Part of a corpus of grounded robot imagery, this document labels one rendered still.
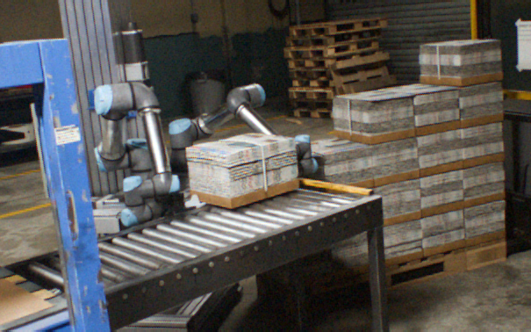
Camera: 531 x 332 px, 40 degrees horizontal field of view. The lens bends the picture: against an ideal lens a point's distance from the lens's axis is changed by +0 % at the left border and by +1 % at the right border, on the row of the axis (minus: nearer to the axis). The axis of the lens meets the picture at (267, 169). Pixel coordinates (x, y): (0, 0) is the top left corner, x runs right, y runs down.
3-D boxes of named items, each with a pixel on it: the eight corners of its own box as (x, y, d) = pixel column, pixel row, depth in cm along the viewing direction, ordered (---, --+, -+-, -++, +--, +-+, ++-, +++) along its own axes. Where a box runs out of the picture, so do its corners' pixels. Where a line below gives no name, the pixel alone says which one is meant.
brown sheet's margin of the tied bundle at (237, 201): (219, 191, 324) (218, 181, 323) (261, 199, 302) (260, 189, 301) (190, 198, 314) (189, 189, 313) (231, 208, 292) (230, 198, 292)
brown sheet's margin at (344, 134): (333, 136, 415) (333, 128, 415) (376, 128, 427) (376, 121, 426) (369, 144, 382) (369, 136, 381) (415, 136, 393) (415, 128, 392)
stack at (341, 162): (255, 296, 413) (241, 152, 395) (426, 253, 457) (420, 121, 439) (285, 321, 378) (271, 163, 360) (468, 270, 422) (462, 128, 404)
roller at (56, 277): (40, 272, 256) (38, 259, 255) (107, 305, 221) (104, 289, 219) (26, 277, 252) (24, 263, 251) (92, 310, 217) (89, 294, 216)
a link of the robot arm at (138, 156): (159, 167, 333) (155, 138, 330) (129, 171, 329) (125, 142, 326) (153, 162, 344) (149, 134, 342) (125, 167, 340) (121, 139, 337)
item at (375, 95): (333, 97, 409) (333, 96, 408) (376, 90, 420) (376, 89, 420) (369, 102, 376) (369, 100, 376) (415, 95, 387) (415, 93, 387)
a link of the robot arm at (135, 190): (147, 173, 295) (151, 199, 297) (120, 177, 291) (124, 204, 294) (152, 176, 288) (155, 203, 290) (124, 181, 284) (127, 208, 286)
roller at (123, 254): (106, 251, 272) (104, 239, 271) (178, 278, 237) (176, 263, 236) (94, 256, 269) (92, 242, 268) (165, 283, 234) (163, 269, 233)
